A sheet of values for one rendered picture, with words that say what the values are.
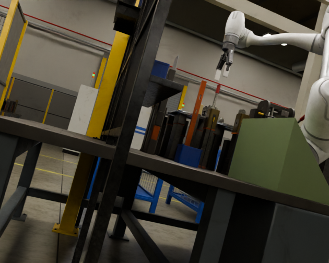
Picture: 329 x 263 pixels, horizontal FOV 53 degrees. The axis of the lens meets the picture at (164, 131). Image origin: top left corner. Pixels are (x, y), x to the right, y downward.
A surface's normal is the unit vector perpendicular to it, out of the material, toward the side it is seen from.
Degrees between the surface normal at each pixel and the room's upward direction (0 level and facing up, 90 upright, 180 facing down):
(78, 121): 90
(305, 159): 90
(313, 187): 90
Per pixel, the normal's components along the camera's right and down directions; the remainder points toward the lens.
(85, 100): 0.24, 0.00
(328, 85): -0.15, -0.51
